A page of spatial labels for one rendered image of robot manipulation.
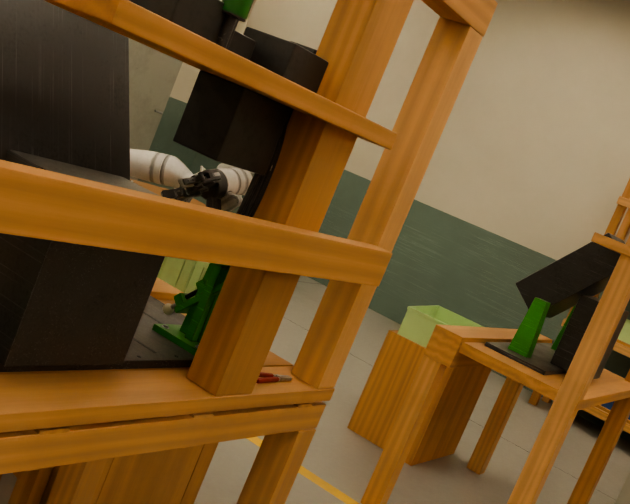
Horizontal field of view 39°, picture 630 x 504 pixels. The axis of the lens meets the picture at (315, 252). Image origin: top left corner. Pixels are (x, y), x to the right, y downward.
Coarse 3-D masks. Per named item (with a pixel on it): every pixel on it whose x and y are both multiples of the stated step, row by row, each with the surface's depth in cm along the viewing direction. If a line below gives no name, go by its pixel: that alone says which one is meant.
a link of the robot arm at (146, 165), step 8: (136, 152) 265; (144, 152) 265; (152, 152) 265; (136, 160) 264; (144, 160) 263; (152, 160) 263; (160, 160) 263; (136, 168) 264; (144, 168) 263; (152, 168) 263; (160, 168) 262; (136, 176) 266; (144, 176) 265; (152, 176) 264; (160, 184) 267
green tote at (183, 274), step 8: (168, 264) 293; (176, 264) 291; (184, 264) 289; (192, 264) 286; (200, 264) 287; (208, 264) 290; (160, 272) 295; (168, 272) 293; (176, 272) 291; (184, 272) 288; (192, 272) 287; (200, 272) 289; (168, 280) 292; (176, 280) 289; (184, 280) 288; (192, 280) 288; (184, 288) 287; (192, 288) 289
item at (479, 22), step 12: (432, 0) 205; (444, 0) 201; (456, 0) 205; (468, 0) 210; (480, 0) 215; (492, 0) 220; (444, 12) 213; (456, 12) 208; (468, 12) 212; (480, 12) 217; (492, 12) 222; (468, 24) 216; (480, 24) 220
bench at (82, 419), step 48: (0, 384) 152; (48, 384) 160; (96, 384) 170; (144, 384) 180; (192, 384) 192; (288, 384) 221; (0, 432) 143; (48, 432) 152; (96, 432) 163; (144, 432) 175; (192, 432) 188; (240, 432) 205; (288, 432) 230; (96, 480) 271; (288, 480) 235
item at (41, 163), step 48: (144, 192) 174; (0, 240) 157; (48, 240) 152; (0, 288) 156; (48, 288) 155; (96, 288) 165; (144, 288) 176; (0, 336) 155; (48, 336) 160; (96, 336) 170
